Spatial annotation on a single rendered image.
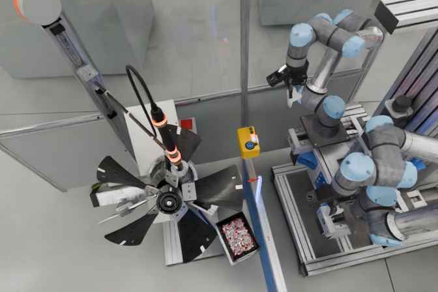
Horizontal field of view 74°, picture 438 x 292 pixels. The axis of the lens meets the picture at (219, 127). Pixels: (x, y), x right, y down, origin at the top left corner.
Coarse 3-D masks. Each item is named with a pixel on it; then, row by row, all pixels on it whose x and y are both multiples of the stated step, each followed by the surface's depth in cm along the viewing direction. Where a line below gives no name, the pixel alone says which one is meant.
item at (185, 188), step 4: (184, 184) 141; (188, 184) 141; (192, 184) 141; (184, 188) 140; (188, 188) 140; (192, 188) 140; (184, 192) 139; (192, 192) 139; (184, 196) 137; (188, 196) 138; (192, 196) 138; (184, 200) 136; (188, 200) 136
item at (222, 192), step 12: (228, 168) 145; (204, 180) 142; (216, 180) 142; (228, 180) 142; (240, 180) 142; (204, 192) 138; (216, 192) 139; (228, 192) 140; (240, 192) 141; (216, 204) 137; (228, 204) 138; (240, 204) 139
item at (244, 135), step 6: (252, 126) 171; (240, 132) 169; (246, 132) 169; (240, 138) 167; (246, 138) 167; (240, 144) 168; (258, 144) 164; (246, 150) 162; (252, 150) 162; (258, 150) 163; (246, 156) 167; (252, 156) 168
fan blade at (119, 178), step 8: (104, 160) 126; (112, 160) 125; (104, 168) 130; (112, 168) 128; (120, 168) 127; (96, 176) 136; (112, 176) 133; (120, 176) 131; (128, 176) 130; (128, 184) 138; (136, 184) 135; (144, 184) 132
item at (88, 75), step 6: (78, 66) 135; (84, 66) 136; (90, 66) 135; (78, 72) 134; (84, 72) 133; (90, 72) 133; (96, 72) 133; (84, 78) 131; (90, 78) 131; (96, 78) 133; (90, 84) 133; (102, 84) 138
